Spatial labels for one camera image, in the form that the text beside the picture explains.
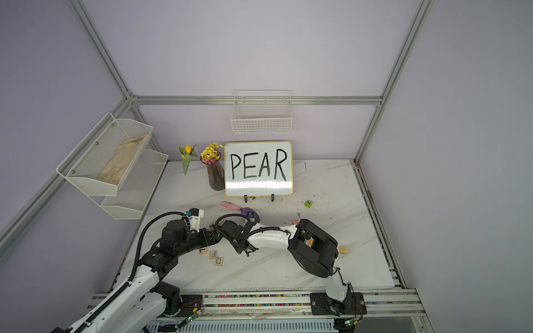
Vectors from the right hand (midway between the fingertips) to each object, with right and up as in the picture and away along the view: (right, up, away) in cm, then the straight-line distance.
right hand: (240, 245), depth 88 cm
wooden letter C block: (-8, -5, -6) cm, 11 cm away
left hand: (-6, +7, -8) cm, 13 cm away
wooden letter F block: (-11, -3, -3) cm, 12 cm away
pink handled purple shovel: (0, +14, +10) cm, 17 cm away
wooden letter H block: (+25, +9, +7) cm, 28 cm away
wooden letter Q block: (+24, +12, -35) cm, 44 cm away
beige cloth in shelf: (-46, +34, -11) cm, 58 cm away
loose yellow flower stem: (-24, +40, +2) cm, 47 cm away
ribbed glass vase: (-14, +31, +12) cm, 36 cm away
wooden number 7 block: (-15, -2, -3) cm, 16 cm away
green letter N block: (+32, +17, +13) cm, 38 cm away
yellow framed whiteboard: (+7, +34, +13) cm, 37 cm away
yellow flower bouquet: (-14, +40, +2) cm, 42 cm away
